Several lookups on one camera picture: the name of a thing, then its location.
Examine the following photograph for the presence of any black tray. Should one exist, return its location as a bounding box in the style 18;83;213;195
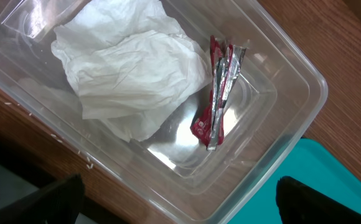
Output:
0;139;124;223

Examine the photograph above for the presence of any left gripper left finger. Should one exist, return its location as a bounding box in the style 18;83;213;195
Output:
0;174;85;224

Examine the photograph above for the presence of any teal serving tray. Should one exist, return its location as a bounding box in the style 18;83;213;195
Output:
229;139;361;224

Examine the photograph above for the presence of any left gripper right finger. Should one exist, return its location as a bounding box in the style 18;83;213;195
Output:
276;176;361;224

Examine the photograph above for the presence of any white napkin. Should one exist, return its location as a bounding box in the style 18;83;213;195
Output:
51;0;210;141

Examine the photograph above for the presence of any clear plastic bin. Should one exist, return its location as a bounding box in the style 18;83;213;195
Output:
0;0;328;223

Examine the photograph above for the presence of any red snack wrapper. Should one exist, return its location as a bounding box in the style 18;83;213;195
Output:
190;35;246;152

